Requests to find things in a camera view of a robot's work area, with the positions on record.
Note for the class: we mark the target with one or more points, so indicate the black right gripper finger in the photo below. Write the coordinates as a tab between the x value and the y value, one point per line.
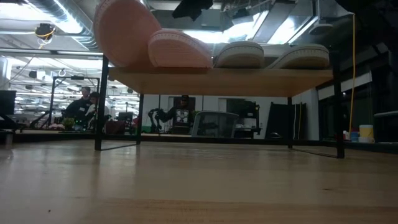
191	9

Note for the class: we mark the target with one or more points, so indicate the pink slide sandal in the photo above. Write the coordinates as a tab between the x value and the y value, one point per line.
124	31
177	51

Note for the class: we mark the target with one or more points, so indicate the grey slide sandal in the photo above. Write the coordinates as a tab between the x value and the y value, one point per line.
303	57
241	56

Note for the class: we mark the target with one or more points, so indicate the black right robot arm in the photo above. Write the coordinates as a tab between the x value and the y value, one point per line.
373	18

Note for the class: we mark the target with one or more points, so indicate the person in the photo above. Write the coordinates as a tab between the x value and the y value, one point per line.
182	116
94	109
79	109

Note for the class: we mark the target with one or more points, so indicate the grey mesh office chair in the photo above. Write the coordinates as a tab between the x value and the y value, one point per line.
214	124

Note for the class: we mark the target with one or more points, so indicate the black equipment rack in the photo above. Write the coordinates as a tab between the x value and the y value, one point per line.
248	112

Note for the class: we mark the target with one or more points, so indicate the black panel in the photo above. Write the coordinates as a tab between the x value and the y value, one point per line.
280	121

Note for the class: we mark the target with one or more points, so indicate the small green plant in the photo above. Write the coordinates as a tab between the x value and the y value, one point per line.
68	124

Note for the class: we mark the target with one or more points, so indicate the black background monitor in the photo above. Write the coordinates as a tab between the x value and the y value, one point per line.
7	102

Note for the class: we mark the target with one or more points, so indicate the white and blue box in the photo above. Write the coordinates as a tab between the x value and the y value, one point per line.
354	136

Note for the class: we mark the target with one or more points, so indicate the yellow cylindrical container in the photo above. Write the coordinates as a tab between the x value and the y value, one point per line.
366	131

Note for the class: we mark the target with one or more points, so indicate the white mug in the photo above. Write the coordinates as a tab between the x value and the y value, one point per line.
366	140

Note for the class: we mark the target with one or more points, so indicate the wooden shelf black metal frame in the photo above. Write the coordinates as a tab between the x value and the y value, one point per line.
217	82

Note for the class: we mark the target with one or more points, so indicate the black aluminium rig frame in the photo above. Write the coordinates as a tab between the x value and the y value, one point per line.
62	137

